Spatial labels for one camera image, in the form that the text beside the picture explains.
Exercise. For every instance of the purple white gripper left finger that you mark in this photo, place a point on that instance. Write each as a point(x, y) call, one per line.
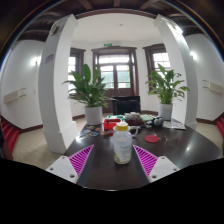
point(71, 167)

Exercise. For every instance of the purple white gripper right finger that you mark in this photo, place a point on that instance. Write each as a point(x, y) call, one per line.
point(154, 167)

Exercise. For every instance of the red round coaster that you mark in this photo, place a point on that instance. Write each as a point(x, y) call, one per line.
point(152, 138)

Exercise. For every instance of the left white pillar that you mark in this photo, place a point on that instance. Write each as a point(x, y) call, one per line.
point(59, 128)

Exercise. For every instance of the white pillar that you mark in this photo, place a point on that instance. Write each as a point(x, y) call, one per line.
point(59, 128)
point(181, 62)

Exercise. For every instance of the colourful round coaster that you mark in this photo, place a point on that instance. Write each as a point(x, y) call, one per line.
point(93, 134)

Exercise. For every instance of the white mug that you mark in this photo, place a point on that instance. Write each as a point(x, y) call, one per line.
point(133, 130)

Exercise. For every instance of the magazine on table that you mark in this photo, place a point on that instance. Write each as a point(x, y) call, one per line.
point(174, 125)

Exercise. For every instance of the clear bottle with yellow cap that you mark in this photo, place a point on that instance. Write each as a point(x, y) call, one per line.
point(122, 143)

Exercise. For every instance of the tea set tray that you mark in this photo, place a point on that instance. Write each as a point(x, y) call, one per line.
point(133, 119)

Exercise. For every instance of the red box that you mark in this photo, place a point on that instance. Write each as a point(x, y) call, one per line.
point(110, 123)

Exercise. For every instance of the black chair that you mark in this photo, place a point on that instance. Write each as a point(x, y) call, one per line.
point(126, 104)

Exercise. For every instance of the left potted green plant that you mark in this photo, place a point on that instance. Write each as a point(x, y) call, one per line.
point(89, 89)

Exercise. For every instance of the potted green plant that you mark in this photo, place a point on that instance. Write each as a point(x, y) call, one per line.
point(166, 84)
point(89, 89)

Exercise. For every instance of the right potted green plant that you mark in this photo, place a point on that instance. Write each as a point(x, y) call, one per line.
point(166, 84)

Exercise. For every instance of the right white pillar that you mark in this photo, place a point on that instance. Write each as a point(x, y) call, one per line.
point(181, 62)

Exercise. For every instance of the dark wooden door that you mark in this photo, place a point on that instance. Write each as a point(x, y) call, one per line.
point(118, 67)

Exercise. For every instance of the green exit sign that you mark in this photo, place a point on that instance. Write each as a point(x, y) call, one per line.
point(107, 45)

